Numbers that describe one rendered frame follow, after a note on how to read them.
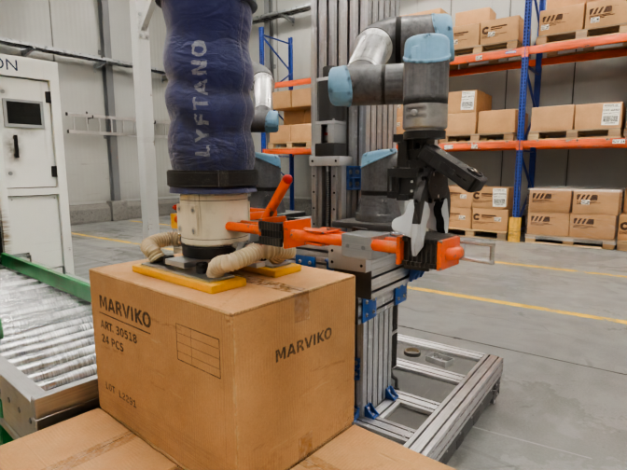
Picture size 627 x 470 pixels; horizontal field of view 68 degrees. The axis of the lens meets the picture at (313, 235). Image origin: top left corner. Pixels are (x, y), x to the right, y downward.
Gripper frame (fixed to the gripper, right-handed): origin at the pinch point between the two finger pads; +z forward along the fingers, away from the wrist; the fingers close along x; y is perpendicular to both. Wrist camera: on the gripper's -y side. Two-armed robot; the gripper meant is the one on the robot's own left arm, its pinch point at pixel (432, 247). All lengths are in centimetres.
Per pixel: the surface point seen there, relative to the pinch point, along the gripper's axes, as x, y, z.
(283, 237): 4.4, 31.9, 0.6
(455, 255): 2.1, -5.2, 0.4
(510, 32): -701, 223, -221
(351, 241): 3.5, 14.8, -0.2
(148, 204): -162, 375, 20
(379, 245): 3.4, 8.6, 0.1
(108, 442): 27, 71, 53
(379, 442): -16, 20, 53
